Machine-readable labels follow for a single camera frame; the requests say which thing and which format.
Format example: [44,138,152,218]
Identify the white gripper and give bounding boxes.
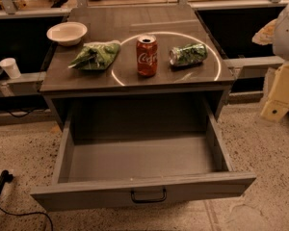
[251,4,289,122]

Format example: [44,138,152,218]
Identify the red coke can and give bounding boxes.
[136,34,158,77]

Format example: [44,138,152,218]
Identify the green soda can lying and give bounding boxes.
[170,43,207,66]

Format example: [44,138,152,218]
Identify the grey drawer cabinet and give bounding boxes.
[40,5,234,126]

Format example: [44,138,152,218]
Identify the open grey top drawer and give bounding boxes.
[31,95,255,211]

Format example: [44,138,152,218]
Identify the green chip bag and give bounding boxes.
[68,40,121,70]

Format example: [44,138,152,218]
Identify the white paper bowl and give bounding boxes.
[46,22,88,46]

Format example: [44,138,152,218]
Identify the white paper cup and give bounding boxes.
[0,58,21,79]

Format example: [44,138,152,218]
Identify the black drawer handle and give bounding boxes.
[130,188,167,204]

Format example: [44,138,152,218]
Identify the black cable on floor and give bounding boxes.
[0,169,55,231]

